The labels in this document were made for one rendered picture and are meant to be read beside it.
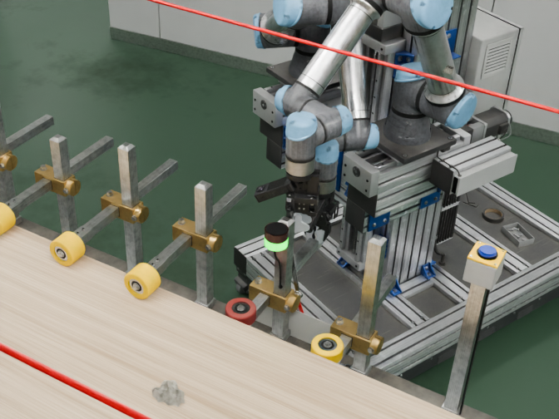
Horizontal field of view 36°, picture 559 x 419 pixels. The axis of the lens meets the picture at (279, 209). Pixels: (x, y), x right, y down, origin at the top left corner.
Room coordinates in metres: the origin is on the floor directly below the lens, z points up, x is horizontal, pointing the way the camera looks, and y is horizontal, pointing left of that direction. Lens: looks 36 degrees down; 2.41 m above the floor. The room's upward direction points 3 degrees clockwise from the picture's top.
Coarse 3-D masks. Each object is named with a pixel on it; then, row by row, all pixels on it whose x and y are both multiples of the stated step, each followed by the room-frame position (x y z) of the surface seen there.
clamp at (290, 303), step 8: (264, 280) 1.80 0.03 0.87; (256, 288) 1.77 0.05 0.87; (264, 288) 1.77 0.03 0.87; (272, 288) 1.77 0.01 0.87; (272, 296) 1.75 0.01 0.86; (280, 296) 1.74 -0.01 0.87; (288, 296) 1.74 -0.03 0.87; (296, 296) 1.75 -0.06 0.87; (272, 304) 1.75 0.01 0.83; (280, 304) 1.74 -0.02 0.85; (288, 304) 1.73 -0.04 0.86; (296, 304) 1.74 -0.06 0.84
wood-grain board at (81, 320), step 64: (0, 256) 1.82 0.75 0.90; (0, 320) 1.57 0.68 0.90; (64, 320) 1.58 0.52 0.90; (128, 320) 1.59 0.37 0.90; (192, 320) 1.60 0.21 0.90; (0, 384) 1.36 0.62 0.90; (64, 384) 1.37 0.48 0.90; (128, 384) 1.38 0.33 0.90; (192, 384) 1.39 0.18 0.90; (256, 384) 1.40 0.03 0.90; (320, 384) 1.41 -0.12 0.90; (384, 384) 1.42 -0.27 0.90
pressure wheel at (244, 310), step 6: (234, 300) 1.68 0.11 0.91; (240, 300) 1.68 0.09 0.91; (246, 300) 1.68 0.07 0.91; (228, 306) 1.65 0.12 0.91; (234, 306) 1.66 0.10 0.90; (240, 306) 1.65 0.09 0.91; (246, 306) 1.66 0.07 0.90; (252, 306) 1.66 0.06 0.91; (228, 312) 1.63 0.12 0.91; (234, 312) 1.63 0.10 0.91; (240, 312) 1.64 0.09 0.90; (246, 312) 1.64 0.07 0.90; (252, 312) 1.64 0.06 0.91; (234, 318) 1.61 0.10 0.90; (240, 318) 1.61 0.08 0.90; (246, 318) 1.62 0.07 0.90; (252, 318) 1.63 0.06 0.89; (246, 324) 1.62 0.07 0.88
